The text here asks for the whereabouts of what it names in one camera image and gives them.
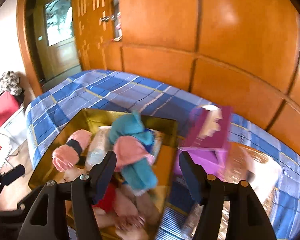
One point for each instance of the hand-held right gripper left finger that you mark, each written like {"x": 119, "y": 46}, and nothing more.
{"x": 101, "y": 180}

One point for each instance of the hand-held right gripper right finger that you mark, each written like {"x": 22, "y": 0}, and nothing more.
{"x": 190, "y": 177}

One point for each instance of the red soft toy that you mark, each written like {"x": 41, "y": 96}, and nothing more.
{"x": 108, "y": 197}

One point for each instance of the purple carton box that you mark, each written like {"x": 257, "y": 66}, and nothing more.
{"x": 207, "y": 160}

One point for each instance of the light pink cloth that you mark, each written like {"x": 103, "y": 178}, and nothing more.
{"x": 75, "y": 173}

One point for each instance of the beige cloth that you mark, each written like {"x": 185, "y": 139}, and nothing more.
{"x": 130, "y": 205}

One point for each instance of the pink fluffy sock navy band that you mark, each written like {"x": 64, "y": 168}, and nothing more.
{"x": 62, "y": 157}

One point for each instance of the white table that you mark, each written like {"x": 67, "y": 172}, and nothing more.
{"x": 7, "y": 135}

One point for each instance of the ornate gold tissue box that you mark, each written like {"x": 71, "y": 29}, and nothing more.
{"x": 240, "y": 160}

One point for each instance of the red bag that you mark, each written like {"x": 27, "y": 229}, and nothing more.
{"x": 3, "y": 107}

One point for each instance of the patterned dark cloth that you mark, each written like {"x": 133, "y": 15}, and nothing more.
{"x": 7, "y": 82}

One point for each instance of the blue plaid bed sheet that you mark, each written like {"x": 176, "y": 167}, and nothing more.
{"x": 102, "y": 87}

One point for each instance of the room door with glass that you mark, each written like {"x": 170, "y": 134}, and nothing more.
{"x": 60, "y": 55}

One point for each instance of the clothes inside wardrobe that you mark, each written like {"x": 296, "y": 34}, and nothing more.
{"x": 118, "y": 26}

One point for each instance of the wooden wardrobe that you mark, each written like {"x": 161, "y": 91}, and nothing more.
{"x": 165, "y": 17}

